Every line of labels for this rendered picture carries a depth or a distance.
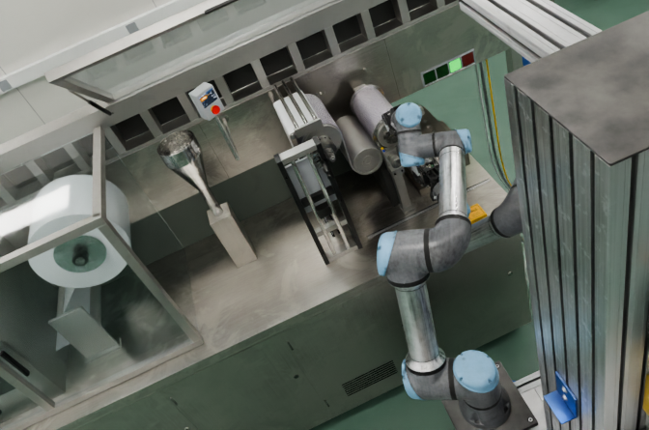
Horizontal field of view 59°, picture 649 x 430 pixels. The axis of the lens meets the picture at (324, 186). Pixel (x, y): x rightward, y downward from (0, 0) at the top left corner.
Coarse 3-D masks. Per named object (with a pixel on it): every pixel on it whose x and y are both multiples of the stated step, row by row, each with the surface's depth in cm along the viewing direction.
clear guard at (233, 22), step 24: (240, 0) 169; (264, 0) 179; (288, 0) 191; (312, 0) 205; (192, 24) 170; (216, 24) 181; (240, 24) 194; (264, 24) 208; (144, 48) 172; (168, 48) 183; (192, 48) 196; (216, 48) 211; (96, 72) 174; (120, 72) 185; (144, 72) 198
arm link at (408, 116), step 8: (408, 104) 174; (416, 104) 175; (400, 112) 174; (408, 112) 174; (416, 112) 174; (400, 120) 174; (408, 120) 174; (416, 120) 174; (400, 128) 177; (408, 128) 176; (416, 128) 176
